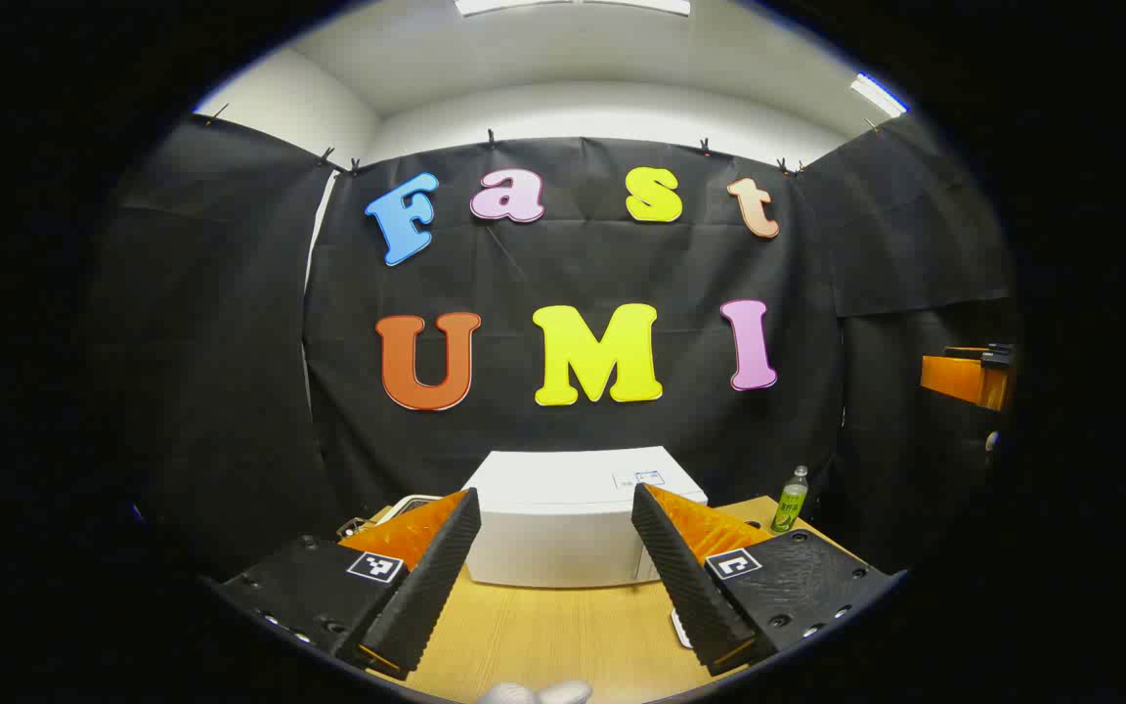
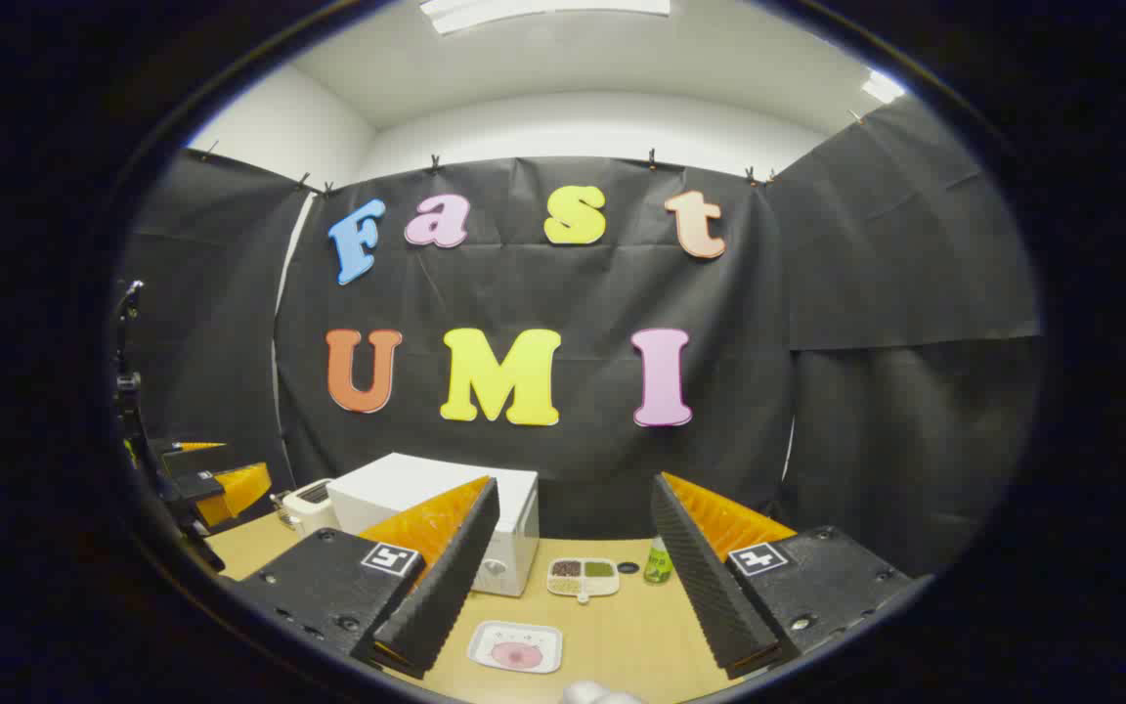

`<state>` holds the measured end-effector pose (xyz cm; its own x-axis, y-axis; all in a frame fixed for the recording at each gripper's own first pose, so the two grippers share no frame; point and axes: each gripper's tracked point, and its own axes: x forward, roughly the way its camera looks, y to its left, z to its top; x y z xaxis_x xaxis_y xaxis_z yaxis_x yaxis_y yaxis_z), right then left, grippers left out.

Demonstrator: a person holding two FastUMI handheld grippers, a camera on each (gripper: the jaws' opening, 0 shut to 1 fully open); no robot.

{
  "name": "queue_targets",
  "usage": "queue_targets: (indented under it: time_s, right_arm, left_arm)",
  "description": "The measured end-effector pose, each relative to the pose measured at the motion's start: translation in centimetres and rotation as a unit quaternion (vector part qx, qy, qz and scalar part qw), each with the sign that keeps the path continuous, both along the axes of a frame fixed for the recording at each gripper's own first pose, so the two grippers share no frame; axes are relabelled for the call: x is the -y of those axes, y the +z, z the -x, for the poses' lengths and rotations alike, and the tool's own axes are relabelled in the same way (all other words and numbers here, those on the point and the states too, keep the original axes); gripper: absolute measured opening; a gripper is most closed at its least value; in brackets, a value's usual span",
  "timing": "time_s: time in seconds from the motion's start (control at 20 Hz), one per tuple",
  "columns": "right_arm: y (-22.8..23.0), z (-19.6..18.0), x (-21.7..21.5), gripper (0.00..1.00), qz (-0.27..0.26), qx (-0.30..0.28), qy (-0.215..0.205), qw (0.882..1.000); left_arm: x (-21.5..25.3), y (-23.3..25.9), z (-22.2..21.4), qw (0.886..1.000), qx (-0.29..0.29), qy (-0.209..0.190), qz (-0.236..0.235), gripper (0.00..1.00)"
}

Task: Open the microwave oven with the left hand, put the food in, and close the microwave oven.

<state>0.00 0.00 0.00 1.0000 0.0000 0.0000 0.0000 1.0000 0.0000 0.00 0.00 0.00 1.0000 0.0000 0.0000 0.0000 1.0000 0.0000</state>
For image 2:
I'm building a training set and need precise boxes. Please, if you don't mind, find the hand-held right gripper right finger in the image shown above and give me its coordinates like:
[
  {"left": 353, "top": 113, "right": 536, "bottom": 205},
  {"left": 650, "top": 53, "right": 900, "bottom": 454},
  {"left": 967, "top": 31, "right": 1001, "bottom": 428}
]
[{"left": 650, "top": 471, "right": 916, "bottom": 681}]

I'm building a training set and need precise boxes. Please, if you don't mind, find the white microwave oven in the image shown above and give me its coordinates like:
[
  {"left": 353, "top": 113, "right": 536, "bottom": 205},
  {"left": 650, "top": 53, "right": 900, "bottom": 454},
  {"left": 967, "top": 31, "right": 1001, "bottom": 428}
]
[{"left": 326, "top": 452, "right": 541, "bottom": 598}]

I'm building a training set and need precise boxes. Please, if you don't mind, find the small ceiling light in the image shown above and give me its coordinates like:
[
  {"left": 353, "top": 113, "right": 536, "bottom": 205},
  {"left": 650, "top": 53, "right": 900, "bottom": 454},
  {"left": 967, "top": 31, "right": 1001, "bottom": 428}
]
[{"left": 861, "top": 68, "right": 906, "bottom": 104}]

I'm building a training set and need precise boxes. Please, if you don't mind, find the white divided dish with grains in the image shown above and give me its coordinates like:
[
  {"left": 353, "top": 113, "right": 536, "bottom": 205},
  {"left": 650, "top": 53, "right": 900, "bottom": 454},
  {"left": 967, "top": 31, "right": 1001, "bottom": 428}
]
[{"left": 546, "top": 557, "right": 621, "bottom": 604}]

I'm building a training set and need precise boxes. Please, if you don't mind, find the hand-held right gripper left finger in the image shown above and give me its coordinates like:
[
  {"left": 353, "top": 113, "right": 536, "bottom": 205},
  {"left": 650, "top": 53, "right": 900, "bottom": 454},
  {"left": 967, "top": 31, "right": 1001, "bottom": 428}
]
[{"left": 236, "top": 476, "right": 502, "bottom": 681}]

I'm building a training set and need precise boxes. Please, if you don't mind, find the long ceiling light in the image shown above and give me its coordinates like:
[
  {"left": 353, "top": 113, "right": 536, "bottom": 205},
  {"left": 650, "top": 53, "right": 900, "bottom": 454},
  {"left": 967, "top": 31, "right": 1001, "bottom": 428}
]
[{"left": 419, "top": 0, "right": 671, "bottom": 36}]

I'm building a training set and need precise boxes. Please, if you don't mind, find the white plate with pink food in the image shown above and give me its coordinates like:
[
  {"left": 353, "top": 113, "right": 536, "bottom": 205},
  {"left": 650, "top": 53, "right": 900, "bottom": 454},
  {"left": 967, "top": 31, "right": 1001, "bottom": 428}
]
[{"left": 466, "top": 620, "right": 564, "bottom": 676}]

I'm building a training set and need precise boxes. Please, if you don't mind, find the white toaster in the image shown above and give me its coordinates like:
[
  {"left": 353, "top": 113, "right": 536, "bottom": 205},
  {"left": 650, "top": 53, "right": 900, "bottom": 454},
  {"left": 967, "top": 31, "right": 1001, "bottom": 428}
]
[{"left": 281, "top": 478, "right": 341, "bottom": 537}]

